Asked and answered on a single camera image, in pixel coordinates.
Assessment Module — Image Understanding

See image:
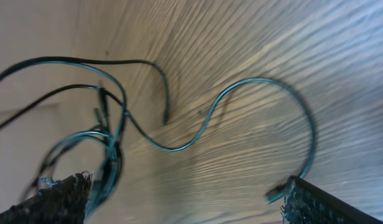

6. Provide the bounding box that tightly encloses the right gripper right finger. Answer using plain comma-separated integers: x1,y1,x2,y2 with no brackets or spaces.
281,176,383,224

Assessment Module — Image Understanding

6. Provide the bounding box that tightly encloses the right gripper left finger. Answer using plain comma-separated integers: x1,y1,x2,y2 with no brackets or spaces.
0,172,92,224

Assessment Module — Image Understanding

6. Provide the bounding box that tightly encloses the black USB cable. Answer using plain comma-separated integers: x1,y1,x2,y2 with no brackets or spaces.
0,56,317,215

